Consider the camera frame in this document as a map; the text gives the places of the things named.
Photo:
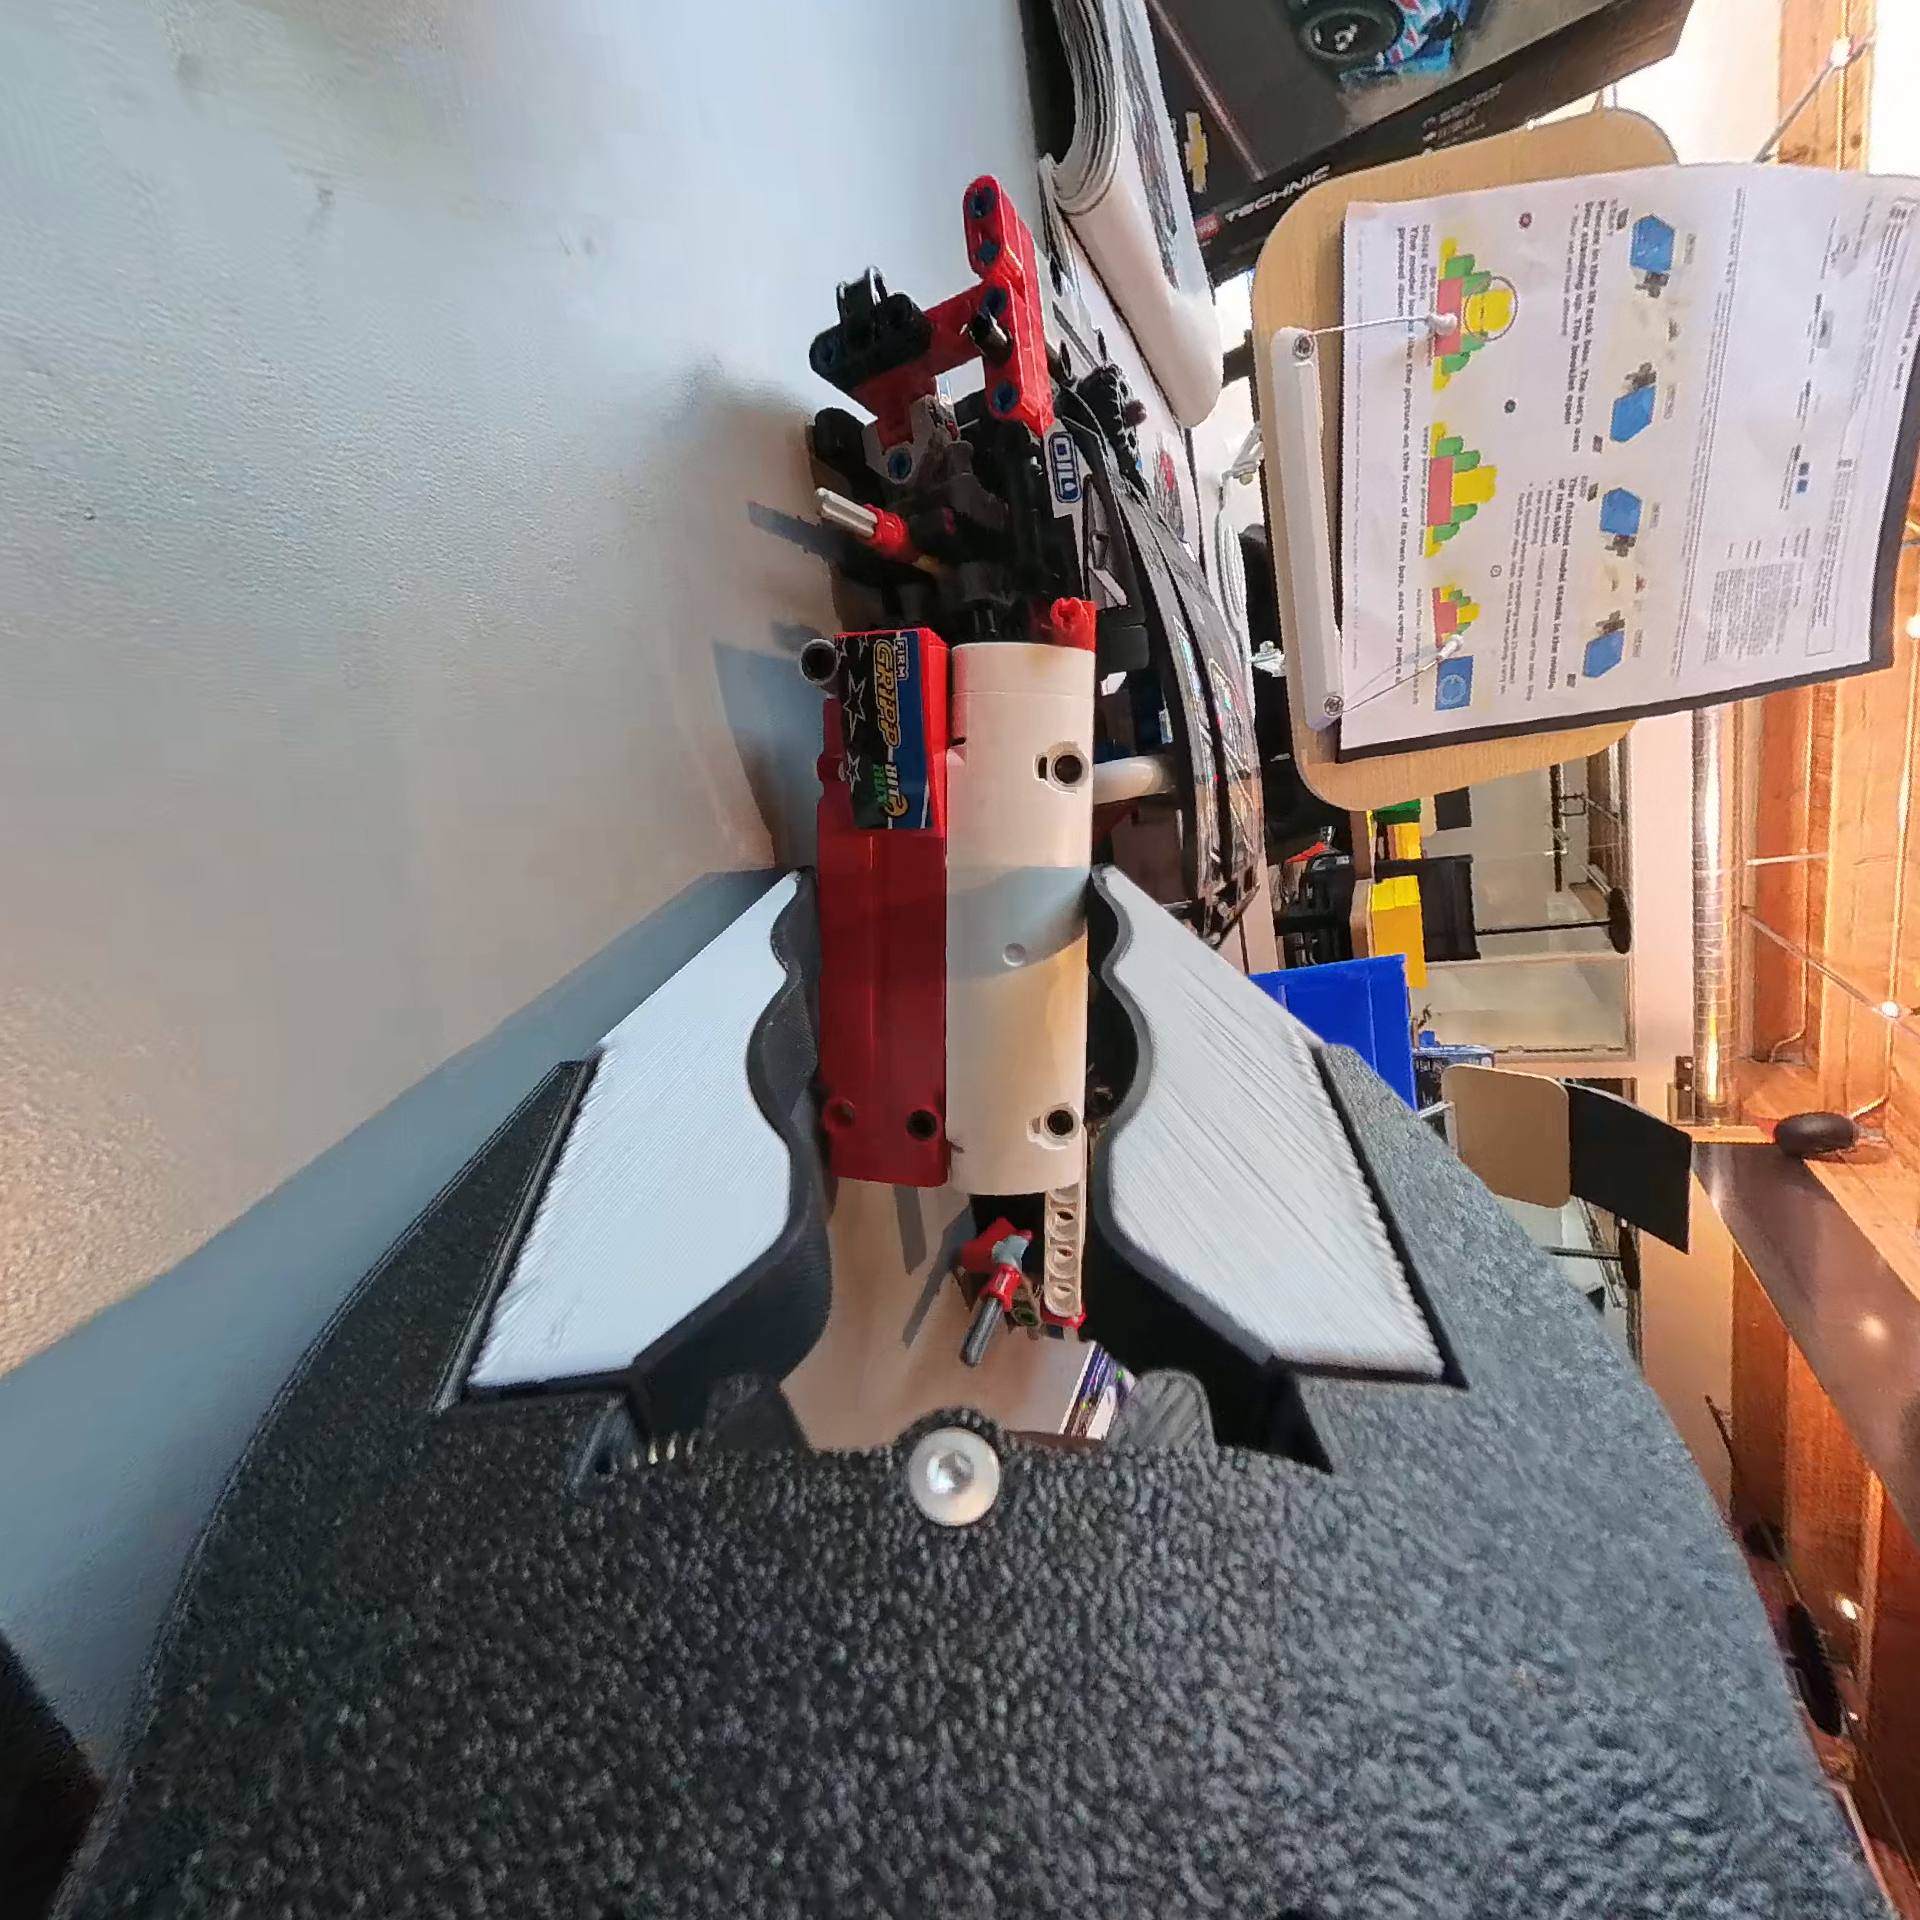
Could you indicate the instruction booklet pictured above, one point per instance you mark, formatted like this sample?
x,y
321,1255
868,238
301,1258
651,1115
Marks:
x,y
1139,269

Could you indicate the blue plastic bin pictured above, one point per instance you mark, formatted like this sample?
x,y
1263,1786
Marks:
x,y
1347,1020

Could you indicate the yellow plastic bin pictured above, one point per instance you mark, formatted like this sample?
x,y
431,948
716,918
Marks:
x,y
1397,929

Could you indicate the toy car set box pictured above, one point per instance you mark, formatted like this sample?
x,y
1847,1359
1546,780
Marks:
x,y
1347,149

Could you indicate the toy brick car model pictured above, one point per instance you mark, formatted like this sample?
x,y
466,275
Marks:
x,y
1009,296

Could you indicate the red white brick side panel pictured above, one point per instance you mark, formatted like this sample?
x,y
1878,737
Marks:
x,y
1018,752

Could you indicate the printed instruction sheet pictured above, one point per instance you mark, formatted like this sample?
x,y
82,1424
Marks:
x,y
1724,449

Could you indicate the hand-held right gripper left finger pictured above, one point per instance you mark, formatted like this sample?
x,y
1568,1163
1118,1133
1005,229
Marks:
x,y
645,1201

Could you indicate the grey desk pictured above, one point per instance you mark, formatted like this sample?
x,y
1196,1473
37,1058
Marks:
x,y
374,527

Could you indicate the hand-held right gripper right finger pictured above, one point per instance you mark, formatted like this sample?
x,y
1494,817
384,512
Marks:
x,y
1278,1201

